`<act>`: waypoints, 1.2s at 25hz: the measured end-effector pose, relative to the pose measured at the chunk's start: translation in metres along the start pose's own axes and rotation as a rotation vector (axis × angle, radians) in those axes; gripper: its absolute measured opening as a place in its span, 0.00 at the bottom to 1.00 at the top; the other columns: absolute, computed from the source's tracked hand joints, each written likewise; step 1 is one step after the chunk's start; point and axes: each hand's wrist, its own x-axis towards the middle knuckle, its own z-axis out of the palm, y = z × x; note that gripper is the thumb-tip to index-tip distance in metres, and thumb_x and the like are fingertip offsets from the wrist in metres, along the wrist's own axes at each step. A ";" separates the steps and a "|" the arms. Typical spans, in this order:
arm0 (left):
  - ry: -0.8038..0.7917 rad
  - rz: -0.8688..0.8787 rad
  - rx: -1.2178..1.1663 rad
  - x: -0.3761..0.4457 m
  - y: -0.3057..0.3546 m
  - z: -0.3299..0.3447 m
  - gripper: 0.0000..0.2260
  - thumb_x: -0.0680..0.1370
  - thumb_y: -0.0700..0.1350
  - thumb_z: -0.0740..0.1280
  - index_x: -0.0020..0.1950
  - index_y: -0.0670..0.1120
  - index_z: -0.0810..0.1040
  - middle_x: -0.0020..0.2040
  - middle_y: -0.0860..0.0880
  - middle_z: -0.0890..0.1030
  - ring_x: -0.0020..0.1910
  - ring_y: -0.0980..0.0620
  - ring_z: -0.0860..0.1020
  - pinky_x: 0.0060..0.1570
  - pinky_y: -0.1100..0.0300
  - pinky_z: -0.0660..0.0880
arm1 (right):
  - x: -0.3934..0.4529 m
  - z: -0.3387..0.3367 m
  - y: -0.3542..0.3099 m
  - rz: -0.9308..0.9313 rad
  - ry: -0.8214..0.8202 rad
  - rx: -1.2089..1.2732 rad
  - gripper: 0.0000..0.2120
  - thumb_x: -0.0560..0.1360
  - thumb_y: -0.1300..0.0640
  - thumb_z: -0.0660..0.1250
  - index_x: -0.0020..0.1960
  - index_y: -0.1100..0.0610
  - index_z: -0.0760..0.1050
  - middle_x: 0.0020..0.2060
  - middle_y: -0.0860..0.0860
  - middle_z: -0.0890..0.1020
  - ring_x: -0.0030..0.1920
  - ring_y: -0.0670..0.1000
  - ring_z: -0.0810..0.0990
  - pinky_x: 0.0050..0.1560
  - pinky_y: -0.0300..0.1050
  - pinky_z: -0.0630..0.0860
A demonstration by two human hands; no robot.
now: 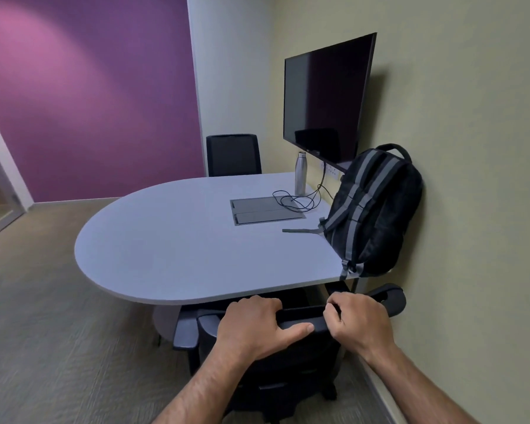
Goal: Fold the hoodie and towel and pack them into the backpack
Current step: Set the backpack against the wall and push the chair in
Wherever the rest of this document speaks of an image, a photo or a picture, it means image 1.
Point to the person's right hand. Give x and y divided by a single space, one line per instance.
362 324

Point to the person's left hand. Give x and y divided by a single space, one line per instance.
251 326

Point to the black swivel office chair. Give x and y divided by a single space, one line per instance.
291 362

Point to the black grey backpack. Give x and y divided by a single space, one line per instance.
380 225

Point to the person's left forearm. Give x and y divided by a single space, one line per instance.
203 388

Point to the person's right forearm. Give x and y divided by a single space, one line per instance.
424 388

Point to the grey table leg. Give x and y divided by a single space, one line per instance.
360 287

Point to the steel water bottle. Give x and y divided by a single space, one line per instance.
300 174

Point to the black mesh back chair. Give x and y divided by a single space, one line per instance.
234 156

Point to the black television screen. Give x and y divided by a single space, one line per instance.
322 97

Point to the white wall socket strip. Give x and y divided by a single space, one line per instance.
333 170

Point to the glass door white frame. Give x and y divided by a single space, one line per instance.
4 185

